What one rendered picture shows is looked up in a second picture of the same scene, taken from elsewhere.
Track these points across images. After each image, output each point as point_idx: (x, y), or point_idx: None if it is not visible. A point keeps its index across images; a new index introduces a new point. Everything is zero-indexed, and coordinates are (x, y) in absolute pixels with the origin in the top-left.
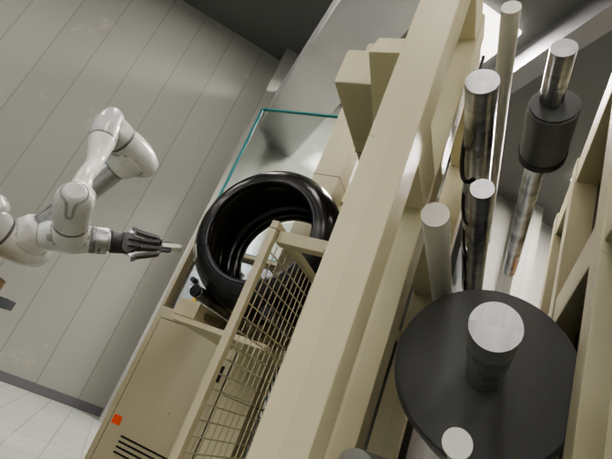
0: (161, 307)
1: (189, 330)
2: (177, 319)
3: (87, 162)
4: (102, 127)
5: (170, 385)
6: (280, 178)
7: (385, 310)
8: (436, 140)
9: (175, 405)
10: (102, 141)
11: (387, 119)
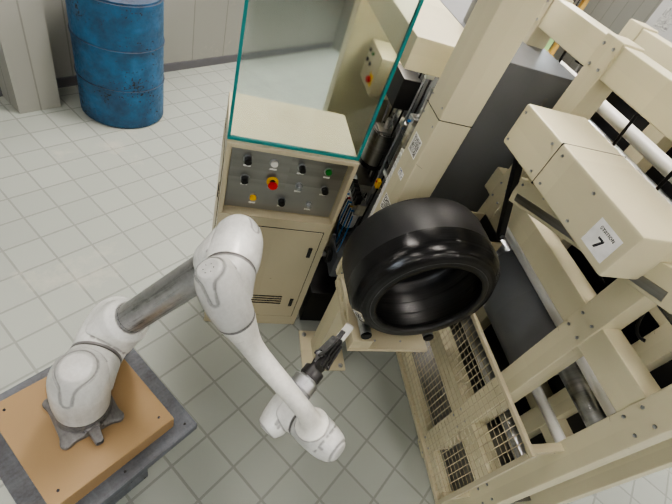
0: (220, 214)
1: (266, 229)
2: (354, 350)
3: (280, 384)
4: (243, 325)
5: (264, 264)
6: (457, 263)
7: (539, 383)
8: (643, 310)
9: (274, 273)
10: (253, 334)
11: (645, 443)
